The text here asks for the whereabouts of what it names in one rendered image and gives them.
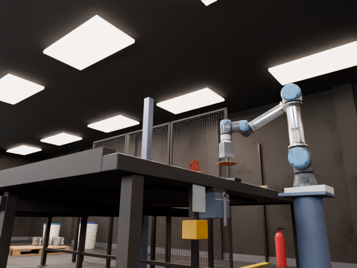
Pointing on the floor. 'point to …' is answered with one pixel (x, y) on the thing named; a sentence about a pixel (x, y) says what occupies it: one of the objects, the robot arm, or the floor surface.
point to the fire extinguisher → (280, 249)
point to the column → (311, 228)
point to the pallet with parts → (57, 242)
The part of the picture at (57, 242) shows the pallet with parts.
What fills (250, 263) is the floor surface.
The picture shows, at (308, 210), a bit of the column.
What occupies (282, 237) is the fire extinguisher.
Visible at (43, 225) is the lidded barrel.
